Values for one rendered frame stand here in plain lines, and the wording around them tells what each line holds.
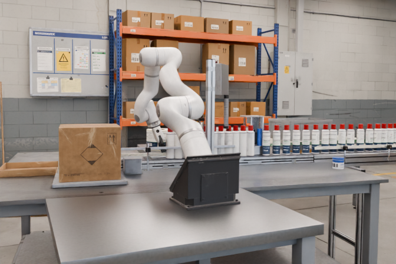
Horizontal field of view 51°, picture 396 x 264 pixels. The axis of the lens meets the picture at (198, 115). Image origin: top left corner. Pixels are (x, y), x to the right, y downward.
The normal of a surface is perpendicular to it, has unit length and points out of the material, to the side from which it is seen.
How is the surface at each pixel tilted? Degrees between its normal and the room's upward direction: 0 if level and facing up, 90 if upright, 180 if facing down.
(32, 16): 90
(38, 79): 90
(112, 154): 90
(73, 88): 89
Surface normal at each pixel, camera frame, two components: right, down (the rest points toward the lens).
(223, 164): 0.45, 0.05
